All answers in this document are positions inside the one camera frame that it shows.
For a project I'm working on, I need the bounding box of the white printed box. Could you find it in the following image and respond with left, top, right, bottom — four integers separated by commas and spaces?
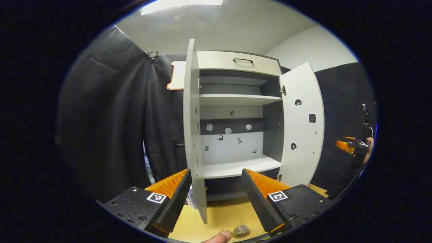
185, 184, 198, 210

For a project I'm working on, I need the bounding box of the black backdrop cloth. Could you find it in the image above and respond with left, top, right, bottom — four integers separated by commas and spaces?
56, 25, 378, 203

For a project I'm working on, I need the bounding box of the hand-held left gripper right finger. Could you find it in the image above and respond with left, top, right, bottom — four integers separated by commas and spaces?
241, 168, 334, 237

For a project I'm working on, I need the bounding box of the white cabinet shelf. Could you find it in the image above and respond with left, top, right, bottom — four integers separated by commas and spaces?
199, 94, 282, 106

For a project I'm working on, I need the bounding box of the green label plastic bottle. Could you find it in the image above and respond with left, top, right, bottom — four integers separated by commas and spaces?
232, 224, 250, 238

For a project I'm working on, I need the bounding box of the white cabinet drawer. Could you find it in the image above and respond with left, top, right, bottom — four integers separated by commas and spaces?
197, 51, 282, 77

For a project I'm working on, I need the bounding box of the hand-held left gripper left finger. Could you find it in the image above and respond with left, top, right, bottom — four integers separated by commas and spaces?
96, 169, 192, 238

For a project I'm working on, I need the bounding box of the white cabinet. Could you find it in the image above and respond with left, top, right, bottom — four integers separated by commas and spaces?
197, 51, 284, 202

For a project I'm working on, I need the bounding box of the ceiling light panel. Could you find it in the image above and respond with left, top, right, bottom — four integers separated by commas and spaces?
141, 0, 224, 16

